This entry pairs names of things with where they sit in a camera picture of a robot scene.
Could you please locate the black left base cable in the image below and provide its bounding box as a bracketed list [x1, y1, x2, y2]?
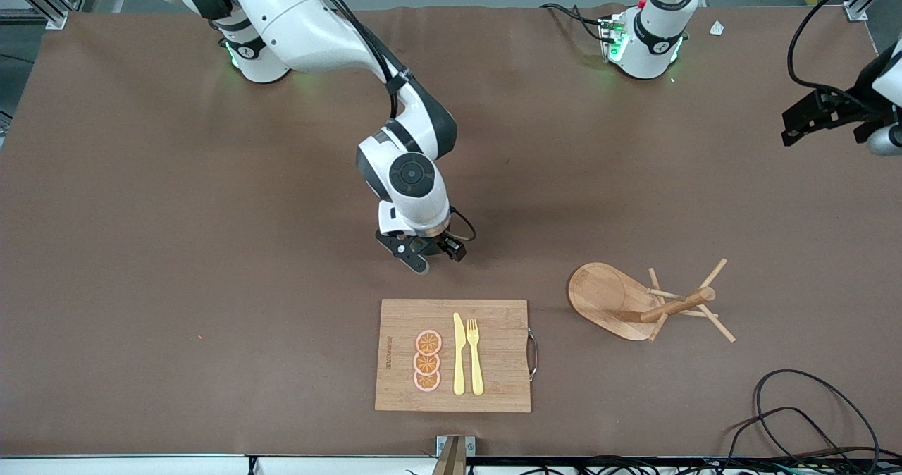
[540, 2, 608, 43]

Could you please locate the wooden mug tree stand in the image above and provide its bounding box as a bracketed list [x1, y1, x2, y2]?
[567, 257, 737, 344]

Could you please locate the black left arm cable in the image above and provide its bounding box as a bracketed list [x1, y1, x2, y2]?
[786, 0, 902, 97]

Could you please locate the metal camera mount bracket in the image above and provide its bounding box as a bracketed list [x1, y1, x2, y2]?
[431, 435, 477, 475]

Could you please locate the yellow plastic knife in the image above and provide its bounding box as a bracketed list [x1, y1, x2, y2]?
[452, 312, 467, 396]

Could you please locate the white table edge rail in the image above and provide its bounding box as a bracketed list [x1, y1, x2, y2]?
[0, 453, 438, 475]

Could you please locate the bamboo cutting board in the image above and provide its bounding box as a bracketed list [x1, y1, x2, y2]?
[374, 299, 532, 414]

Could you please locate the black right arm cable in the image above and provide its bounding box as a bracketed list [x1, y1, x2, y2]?
[299, 0, 411, 120]

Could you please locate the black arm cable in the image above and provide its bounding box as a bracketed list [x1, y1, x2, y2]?
[786, 0, 902, 97]
[299, 0, 411, 120]

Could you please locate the black looped floor cable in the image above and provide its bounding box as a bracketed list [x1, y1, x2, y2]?
[724, 369, 882, 475]

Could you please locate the yellow plastic fork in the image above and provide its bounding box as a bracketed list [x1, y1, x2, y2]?
[466, 319, 485, 397]

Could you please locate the black cable along table edge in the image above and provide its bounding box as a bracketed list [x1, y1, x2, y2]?
[465, 454, 902, 475]

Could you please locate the brown table cover mat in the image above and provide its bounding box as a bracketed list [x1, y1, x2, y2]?
[0, 3, 902, 459]

